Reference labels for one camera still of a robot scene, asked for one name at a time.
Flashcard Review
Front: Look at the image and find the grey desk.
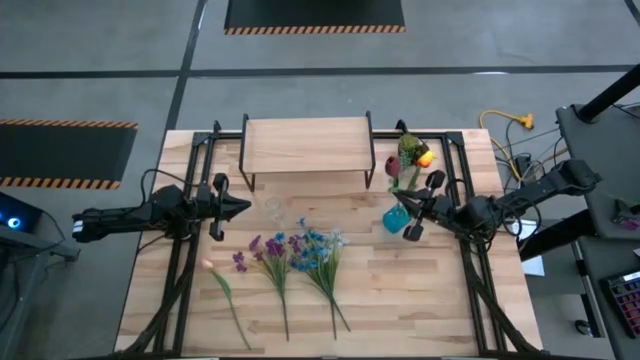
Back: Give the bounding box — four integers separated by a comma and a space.
555, 102, 640, 360

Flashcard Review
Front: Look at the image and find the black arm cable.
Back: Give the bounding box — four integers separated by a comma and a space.
492, 197, 544, 246
138, 168, 201, 204

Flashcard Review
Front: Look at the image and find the orange artificial tulip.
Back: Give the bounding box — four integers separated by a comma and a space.
405, 149, 437, 211

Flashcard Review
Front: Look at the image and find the black aluminium table frame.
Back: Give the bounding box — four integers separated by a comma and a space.
117, 119, 544, 359

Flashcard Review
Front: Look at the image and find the white paper sheet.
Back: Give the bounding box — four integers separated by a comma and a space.
514, 219, 546, 277

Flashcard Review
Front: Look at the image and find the grey equipment stand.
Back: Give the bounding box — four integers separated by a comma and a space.
0, 227, 81, 360

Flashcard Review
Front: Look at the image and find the purple artificial flower bunch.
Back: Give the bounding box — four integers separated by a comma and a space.
232, 231, 307, 343

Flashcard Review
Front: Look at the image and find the pink artificial tulip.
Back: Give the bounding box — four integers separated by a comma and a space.
201, 258, 253, 352

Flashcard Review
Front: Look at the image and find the black backlit keyboard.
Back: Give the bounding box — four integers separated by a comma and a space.
599, 269, 640, 341

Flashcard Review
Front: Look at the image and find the black power strip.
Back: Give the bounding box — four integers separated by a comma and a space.
514, 153, 539, 189

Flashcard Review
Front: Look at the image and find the black hazard-striped floor mat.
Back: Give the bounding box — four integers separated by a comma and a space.
223, 0, 407, 36
0, 118, 139, 191

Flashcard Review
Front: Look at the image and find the yellow extension cord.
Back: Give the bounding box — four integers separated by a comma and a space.
478, 109, 536, 184

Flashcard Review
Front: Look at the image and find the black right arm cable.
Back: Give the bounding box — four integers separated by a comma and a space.
492, 197, 544, 246

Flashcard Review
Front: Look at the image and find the blue patterned glass vase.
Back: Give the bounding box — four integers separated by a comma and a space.
382, 202, 414, 235

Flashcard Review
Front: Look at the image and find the dark red artificial tulip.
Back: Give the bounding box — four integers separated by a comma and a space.
383, 155, 404, 209

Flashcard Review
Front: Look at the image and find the wooden shelf with black legs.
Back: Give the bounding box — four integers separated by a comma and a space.
238, 110, 377, 194

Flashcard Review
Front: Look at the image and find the black computer with blue light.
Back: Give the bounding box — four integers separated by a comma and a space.
0, 192, 44, 234

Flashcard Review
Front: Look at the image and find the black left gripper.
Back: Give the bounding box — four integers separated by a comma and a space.
196, 173, 253, 242

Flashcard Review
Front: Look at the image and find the black metal beam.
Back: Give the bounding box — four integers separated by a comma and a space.
577, 63, 640, 124
517, 209, 599, 262

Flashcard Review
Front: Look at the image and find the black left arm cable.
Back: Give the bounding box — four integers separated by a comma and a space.
138, 168, 201, 204

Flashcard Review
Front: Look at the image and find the blue artificial flower bunch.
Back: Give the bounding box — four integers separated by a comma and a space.
291, 215, 341, 340

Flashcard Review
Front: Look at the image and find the white artificial flower bunch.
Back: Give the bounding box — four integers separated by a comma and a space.
319, 228, 352, 332

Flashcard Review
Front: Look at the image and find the small purple flower sprig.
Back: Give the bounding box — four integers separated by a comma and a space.
612, 198, 640, 232

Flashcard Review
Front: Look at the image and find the black power cable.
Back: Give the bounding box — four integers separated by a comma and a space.
492, 117, 571, 191

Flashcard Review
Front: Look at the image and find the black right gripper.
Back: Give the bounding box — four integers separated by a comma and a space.
393, 169, 459, 243

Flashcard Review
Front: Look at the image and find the small potted succulent plant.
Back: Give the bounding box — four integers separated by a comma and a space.
397, 132, 431, 169

